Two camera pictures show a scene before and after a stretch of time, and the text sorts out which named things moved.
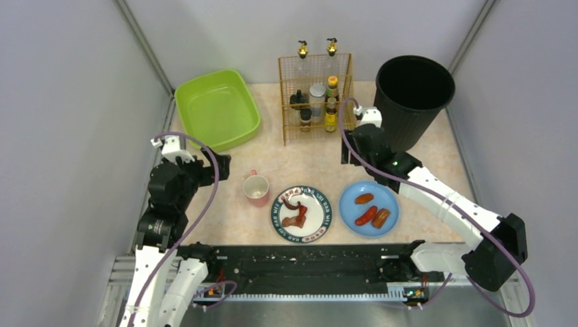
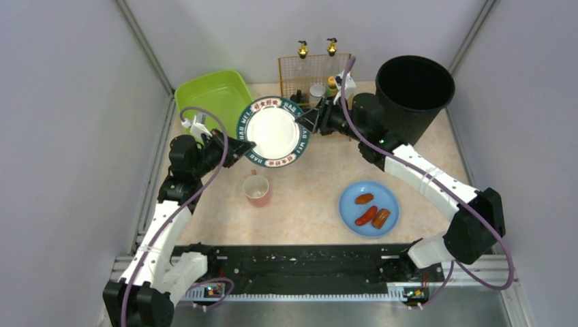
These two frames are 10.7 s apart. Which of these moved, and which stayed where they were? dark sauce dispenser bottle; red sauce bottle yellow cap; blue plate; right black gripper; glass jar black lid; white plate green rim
Moved: right black gripper; white plate green rim
Stayed: dark sauce dispenser bottle; red sauce bottle yellow cap; glass jar black lid; blue plate
